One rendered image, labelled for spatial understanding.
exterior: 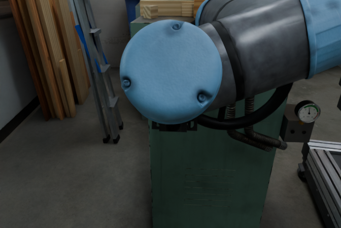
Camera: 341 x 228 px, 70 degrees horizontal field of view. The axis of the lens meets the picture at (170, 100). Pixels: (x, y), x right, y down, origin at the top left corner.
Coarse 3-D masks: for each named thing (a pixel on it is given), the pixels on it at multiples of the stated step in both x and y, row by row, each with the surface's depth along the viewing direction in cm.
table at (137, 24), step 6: (138, 18) 78; (144, 18) 78; (156, 18) 78; (162, 18) 78; (168, 18) 78; (174, 18) 78; (180, 18) 78; (186, 18) 78; (192, 18) 78; (132, 24) 70; (138, 24) 69; (144, 24) 69; (132, 30) 70; (138, 30) 70; (132, 36) 71
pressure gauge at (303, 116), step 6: (300, 102) 72; (306, 102) 71; (312, 102) 71; (300, 108) 70; (306, 108) 70; (312, 108) 70; (318, 108) 70; (300, 114) 71; (306, 114) 71; (312, 114) 71; (318, 114) 71; (300, 120) 72; (306, 120) 72; (312, 120) 72
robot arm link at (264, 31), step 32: (256, 0) 23; (288, 0) 20; (320, 0) 19; (224, 32) 19; (256, 32) 19; (288, 32) 19; (320, 32) 18; (256, 64) 19; (288, 64) 19; (320, 64) 20
